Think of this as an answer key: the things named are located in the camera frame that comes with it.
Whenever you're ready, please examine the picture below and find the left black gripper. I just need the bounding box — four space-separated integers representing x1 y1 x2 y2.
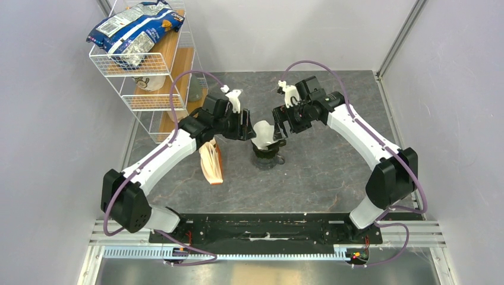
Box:
213 107 257 141

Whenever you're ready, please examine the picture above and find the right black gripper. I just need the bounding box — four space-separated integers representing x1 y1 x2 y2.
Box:
272 100 313 141

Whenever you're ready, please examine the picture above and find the white paper coffee filter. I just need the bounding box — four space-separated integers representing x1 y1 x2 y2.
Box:
251 120 276 150

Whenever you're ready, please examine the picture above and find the dark green coffee dripper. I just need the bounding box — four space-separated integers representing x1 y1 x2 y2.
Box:
252 140 286 160

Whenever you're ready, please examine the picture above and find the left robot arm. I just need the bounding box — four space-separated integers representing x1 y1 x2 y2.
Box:
100 89 256 243

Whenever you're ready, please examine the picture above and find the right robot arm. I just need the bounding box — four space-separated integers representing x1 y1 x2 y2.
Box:
272 76 418 243

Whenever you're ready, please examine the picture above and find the clear glass coffee server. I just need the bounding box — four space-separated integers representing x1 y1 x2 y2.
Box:
251 154 285 170

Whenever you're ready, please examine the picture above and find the grey green cone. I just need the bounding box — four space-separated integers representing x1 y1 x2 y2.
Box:
187 75 203 102

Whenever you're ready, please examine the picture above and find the blue snack bag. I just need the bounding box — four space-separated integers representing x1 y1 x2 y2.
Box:
86 1 185 69

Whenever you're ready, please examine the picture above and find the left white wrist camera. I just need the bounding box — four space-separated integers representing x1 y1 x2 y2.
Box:
220 85 242 113

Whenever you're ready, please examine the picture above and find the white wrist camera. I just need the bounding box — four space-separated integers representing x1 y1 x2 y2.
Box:
220 85 242 113
277 80 301 108

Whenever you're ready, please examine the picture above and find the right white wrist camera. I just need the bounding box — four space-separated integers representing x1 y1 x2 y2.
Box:
277 80 301 108

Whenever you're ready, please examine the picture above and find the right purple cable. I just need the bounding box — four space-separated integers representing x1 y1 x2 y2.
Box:
281 60 428 269

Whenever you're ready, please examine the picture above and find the purple cable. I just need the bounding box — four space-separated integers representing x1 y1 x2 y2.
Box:
103 71 230 267
281 60 428 269

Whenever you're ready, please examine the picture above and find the white wire wooden shelf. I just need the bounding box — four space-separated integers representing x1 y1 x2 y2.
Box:
89 1 207 143

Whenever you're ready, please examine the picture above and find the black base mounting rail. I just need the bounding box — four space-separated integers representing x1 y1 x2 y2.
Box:
170 213 383 255

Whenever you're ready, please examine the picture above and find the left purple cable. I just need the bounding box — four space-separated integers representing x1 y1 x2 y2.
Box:
103 71 230 267

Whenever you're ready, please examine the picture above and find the aluminium corner frame post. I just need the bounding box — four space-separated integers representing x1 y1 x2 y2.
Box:
376 0 428 80

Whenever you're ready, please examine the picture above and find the white cable duct strip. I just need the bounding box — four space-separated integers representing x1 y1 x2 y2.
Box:
102 245 358 262

